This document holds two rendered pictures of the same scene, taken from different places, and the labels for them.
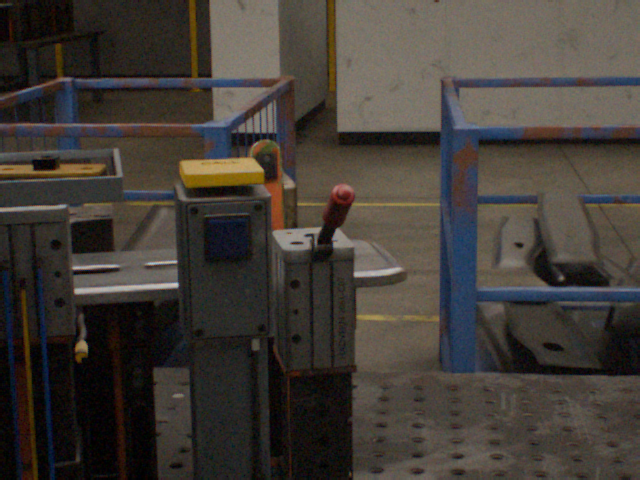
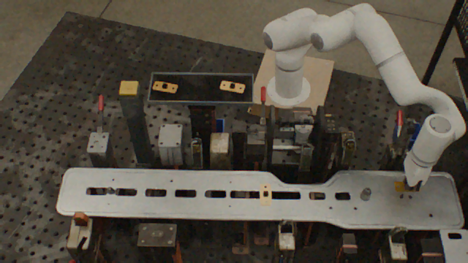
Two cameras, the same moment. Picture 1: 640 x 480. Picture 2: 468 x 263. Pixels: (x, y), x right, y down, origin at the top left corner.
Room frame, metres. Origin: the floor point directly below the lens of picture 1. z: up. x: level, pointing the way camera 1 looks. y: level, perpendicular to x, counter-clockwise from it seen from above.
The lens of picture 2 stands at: (2.06, 0.68, 2.57)
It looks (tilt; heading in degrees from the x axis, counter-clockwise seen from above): 54 degrees down; 191
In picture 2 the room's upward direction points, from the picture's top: 1 degrees clockwise
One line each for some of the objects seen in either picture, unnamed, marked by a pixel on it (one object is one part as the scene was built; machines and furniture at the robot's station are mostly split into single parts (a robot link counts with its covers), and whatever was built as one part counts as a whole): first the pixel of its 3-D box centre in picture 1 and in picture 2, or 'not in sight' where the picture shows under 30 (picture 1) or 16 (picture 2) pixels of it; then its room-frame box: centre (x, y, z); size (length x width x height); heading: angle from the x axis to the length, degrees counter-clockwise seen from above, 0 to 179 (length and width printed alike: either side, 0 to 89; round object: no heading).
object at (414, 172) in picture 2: not in sight; (419, 164); (1.08, 1.08, 1.20); 0.10 x 0.07 x 0.11; 10
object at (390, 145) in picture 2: not in sight; (385, 174); (0.92, 1.05, 0.88); 0.07 x 0.06 x 0.35; 10
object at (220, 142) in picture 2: not in sight; (220, 172); (1.04, 0.43, 0.89); 0.13 x 0.11 x 0.38; 10
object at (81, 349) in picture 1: (81, 335); not in sight; (1.00, 0.21, 1.00); 0.12 x 0.01 x 0.01; 10
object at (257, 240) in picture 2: not in sight; (263, 212); (1.15, 0.62, 0.84); 0.13 x 0.05 x 0.29; 10
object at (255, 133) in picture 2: not in sight; (254, 164); (0.98, 0.55, 0.89); 0.13 x 0.11 x 0.38; 10
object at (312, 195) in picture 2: not in sight; (312, 216); (1.13, 0.80, 0.84); 0.12 x 0.05 x 0.29; 10
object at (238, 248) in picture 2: not in sight; (241, 215); (1.18, 0.54, 0.84); 0.17 x 0.06 x 0.29; 10
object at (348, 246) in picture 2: not in sight; (342, 261); (1.28, 0.92, 0.84); 0.11 x 0.08 x 0.29; 10
